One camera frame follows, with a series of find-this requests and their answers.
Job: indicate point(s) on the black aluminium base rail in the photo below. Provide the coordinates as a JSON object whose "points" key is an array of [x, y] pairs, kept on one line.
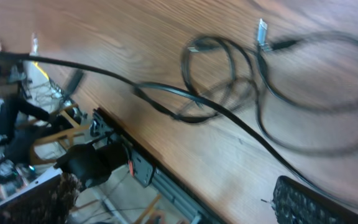
{"points": [[147, 170]]}

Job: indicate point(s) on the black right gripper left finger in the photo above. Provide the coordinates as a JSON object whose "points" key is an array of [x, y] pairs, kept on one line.
{"points": [[49, 202]]}

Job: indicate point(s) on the wooden chair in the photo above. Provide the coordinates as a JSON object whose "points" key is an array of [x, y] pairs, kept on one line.
{"points": [[64, 131]]}

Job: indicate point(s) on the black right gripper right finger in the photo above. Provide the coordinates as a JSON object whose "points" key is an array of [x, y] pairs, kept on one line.
{"points": [[294, 203]]}

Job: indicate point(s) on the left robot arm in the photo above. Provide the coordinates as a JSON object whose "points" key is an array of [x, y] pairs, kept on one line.
{"points": [[23, 123]]}

